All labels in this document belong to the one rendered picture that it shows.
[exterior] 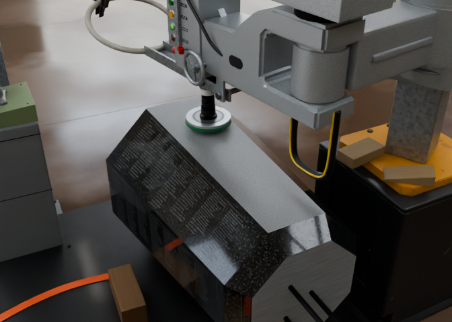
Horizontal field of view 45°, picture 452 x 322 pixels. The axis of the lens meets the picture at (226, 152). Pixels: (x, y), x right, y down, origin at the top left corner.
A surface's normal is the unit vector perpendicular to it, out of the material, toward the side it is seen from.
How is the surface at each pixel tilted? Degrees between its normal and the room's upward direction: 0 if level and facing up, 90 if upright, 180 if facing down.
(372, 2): 90
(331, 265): 90
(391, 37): 90
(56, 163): 0
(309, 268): 90
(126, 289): 0
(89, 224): 0
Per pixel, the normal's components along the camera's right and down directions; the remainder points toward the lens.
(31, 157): 0.42, 0.48
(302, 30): -0.79, 0.33
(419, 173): -0.19, -0.85
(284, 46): 0.61, 0.42
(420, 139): -0.55, 0.44
